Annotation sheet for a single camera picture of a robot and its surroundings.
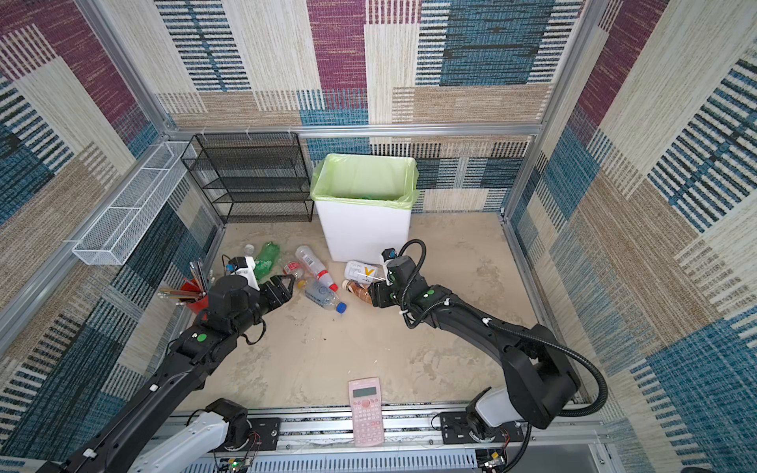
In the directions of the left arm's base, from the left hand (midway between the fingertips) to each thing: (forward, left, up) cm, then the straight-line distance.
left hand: (288, 280), depth 76 cm
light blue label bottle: (+6, -5, -18) cm, 19 cm away
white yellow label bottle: (+13, -18, -16) cm, 27 cm away
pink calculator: (-26, -19, -21) cm, 39 cm away
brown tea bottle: (+8, -17, -17) cm, 25 cm away
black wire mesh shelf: (+48, +21, -3) cm, 52 cm away
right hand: (+3, -24, -11) cm, 27 cm away
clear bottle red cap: (+18, 0, -17) cm, 25 cm away
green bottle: (+33, -19, -1) cm, 38 cm away
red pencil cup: (+4, +31, -11) cm, 34 cm away
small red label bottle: (+16, +5, -17) cm, 24 cm away
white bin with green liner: (+19, -19, +9) cm, 28 cm away
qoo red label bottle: (+27, +24, -20) cm, 41 cm away
